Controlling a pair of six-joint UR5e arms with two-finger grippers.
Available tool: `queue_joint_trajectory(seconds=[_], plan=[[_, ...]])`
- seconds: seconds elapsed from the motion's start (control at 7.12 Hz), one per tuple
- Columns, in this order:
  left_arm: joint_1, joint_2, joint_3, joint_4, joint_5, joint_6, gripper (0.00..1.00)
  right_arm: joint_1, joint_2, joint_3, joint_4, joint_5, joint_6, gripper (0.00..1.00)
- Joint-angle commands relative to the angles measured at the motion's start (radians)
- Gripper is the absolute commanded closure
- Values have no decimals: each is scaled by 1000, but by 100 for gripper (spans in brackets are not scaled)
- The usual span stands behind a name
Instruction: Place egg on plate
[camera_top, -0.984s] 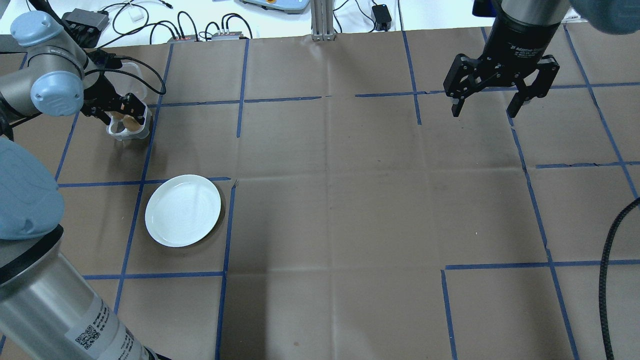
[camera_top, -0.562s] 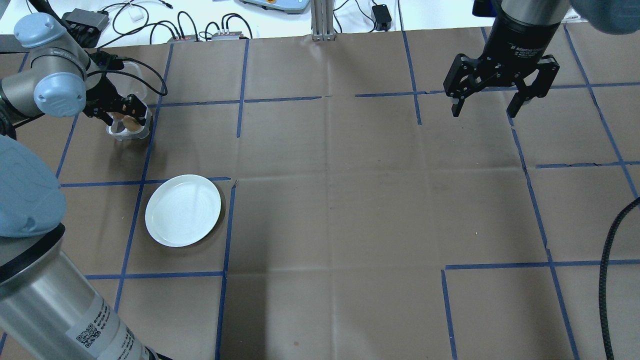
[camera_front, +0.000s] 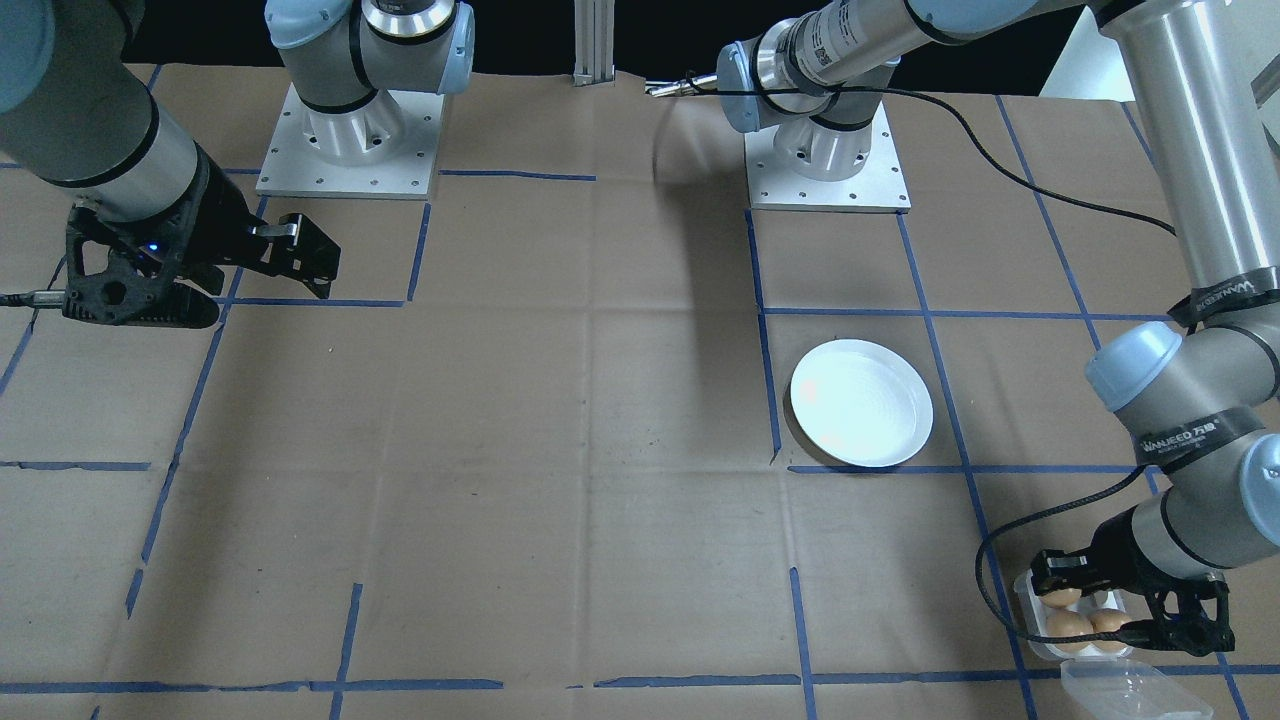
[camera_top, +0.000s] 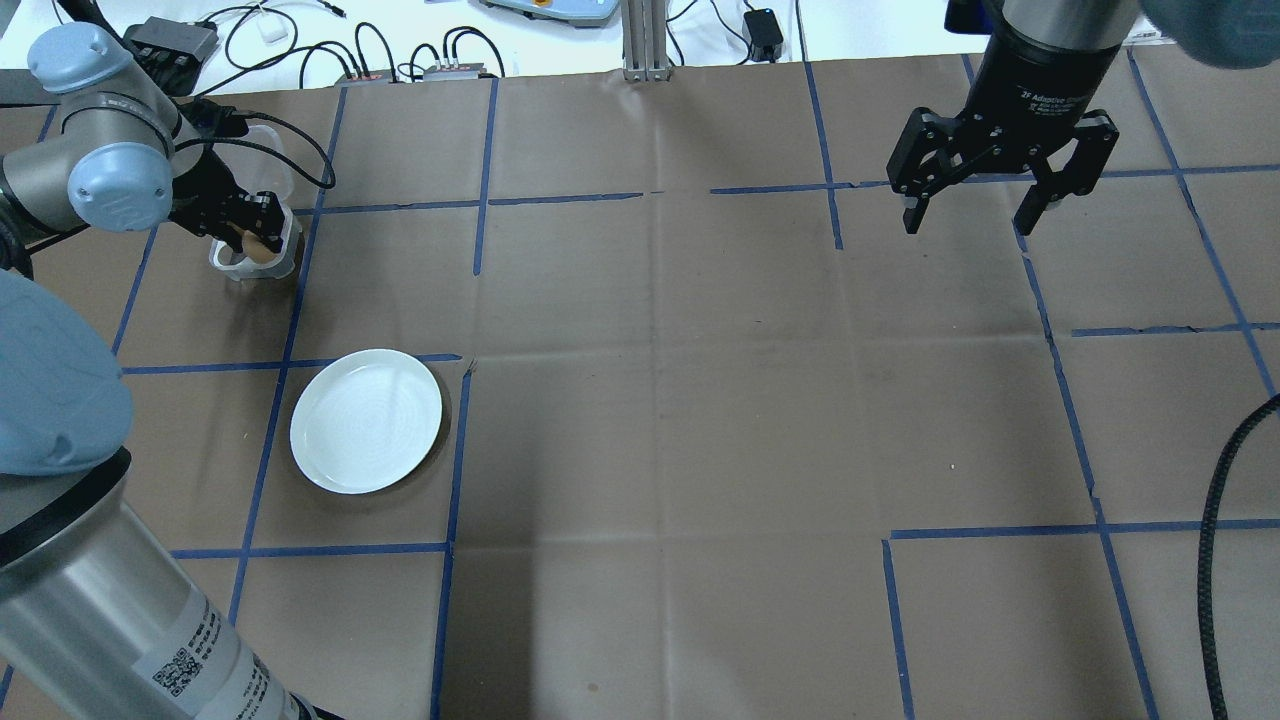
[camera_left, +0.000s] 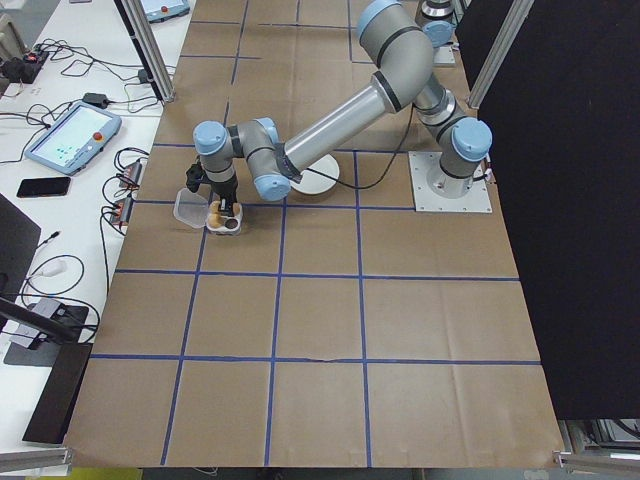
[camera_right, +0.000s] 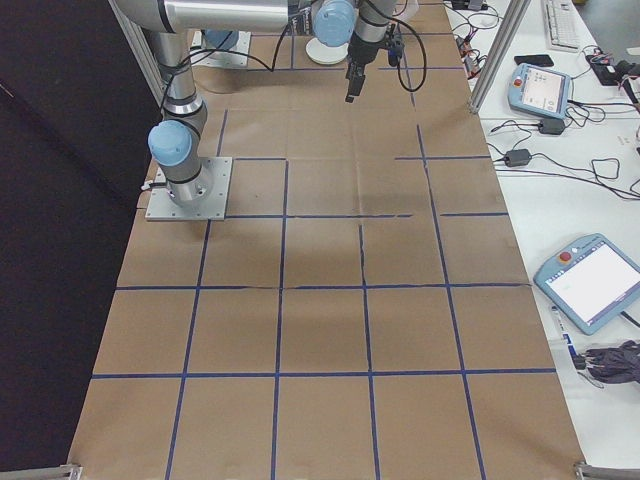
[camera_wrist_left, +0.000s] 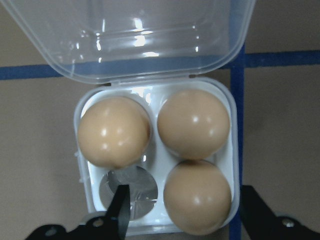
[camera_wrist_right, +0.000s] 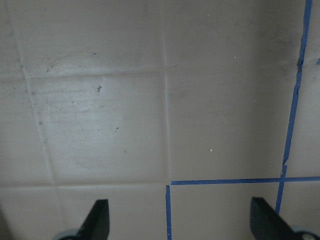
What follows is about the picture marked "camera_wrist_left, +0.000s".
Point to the brown egg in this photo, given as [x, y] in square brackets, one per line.
[113, 131]
[197, 197]
[193, 123]

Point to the clear plastic egg box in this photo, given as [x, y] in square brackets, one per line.
[157, 160]

